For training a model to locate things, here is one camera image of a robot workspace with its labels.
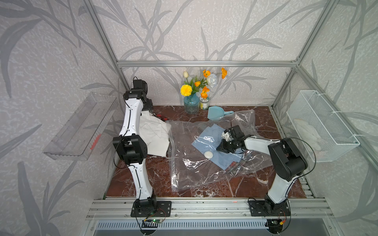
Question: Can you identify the white garment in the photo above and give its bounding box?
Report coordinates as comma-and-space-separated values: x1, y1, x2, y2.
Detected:
139, 111, 171, 157

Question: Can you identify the light blue garment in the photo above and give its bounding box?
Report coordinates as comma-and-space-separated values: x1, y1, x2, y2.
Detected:
192, 124, 243, 170

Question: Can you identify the clear plastic vacuum bag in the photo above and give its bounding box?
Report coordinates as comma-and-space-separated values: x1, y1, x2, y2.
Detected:
168, 110, 272, 192

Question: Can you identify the red black plaid shirt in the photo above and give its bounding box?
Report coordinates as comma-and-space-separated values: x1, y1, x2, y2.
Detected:
153, 113, 169, 122

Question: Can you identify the tartan plaid garment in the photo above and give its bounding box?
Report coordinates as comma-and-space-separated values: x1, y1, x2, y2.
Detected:
226, 159, 255, 175

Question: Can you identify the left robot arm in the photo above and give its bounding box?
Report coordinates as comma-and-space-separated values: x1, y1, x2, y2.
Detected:
113, 88, 157, 208

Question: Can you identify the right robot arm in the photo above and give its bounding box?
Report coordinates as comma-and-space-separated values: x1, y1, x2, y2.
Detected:
217, 133, 308, 213

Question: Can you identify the white vacuum bag valve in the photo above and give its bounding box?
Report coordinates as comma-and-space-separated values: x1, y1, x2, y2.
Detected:
204, 151, 214, 159

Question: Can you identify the light blue plastic scoop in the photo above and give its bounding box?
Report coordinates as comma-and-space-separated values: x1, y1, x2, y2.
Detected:
207, 106, 234, 121

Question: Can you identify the blue glass flower vase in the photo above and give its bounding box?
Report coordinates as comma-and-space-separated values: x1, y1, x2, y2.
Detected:
183, 94, 200, 115

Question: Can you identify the artificial flower bouquet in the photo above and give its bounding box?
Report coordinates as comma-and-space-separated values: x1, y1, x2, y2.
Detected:
180, 67, 228, 99

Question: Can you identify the small white lidded jar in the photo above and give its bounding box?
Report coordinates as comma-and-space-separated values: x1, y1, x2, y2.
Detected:
199, 97, 209, 110

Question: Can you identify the white cloth in basket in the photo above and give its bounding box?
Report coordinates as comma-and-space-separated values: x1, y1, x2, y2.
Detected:
294, 119, 326, 162

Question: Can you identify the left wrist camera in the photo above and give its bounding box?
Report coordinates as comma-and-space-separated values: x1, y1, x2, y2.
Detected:
132, 79, 148, 93

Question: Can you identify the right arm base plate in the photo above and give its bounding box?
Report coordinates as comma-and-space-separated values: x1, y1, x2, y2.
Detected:
248, 199, 291, 217

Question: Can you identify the clear acrylic wall shelf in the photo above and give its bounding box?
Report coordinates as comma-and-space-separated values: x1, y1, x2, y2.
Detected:
43, 92, 119, 161

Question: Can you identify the white wire wall basket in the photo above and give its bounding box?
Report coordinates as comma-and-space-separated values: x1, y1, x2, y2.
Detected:
286, 90, 360, 162

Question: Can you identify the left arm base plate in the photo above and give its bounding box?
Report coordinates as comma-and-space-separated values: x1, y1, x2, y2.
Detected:
131, 200, 172, 217

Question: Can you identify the aluminium frame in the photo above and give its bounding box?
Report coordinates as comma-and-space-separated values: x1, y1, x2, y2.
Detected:
90, 1, 378, 236

